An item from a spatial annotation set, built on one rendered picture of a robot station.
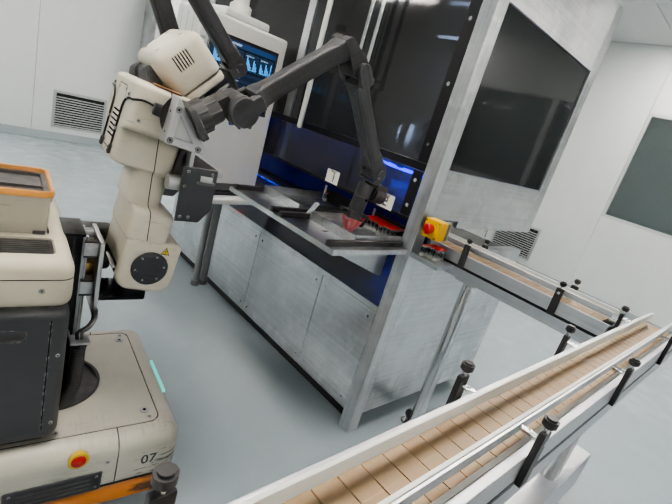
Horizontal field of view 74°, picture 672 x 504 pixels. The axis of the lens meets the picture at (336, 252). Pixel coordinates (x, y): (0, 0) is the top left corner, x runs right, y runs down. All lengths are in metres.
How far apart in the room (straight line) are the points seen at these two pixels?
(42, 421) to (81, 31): 5.69
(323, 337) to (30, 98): 5.28
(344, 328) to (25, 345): 1.22
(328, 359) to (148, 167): 1.21
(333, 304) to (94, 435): 1.06
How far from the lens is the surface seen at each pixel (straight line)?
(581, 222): 6.28
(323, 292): 2.09
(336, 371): 2.09
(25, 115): 6.67
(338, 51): 1.33
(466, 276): 1.74
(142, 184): 1.36
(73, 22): 6.67
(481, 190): 2.00
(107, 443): 1.50
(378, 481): 0.56
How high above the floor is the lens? 1.30
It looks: 17 degrees down
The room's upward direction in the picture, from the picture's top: 17 degrees clockwise
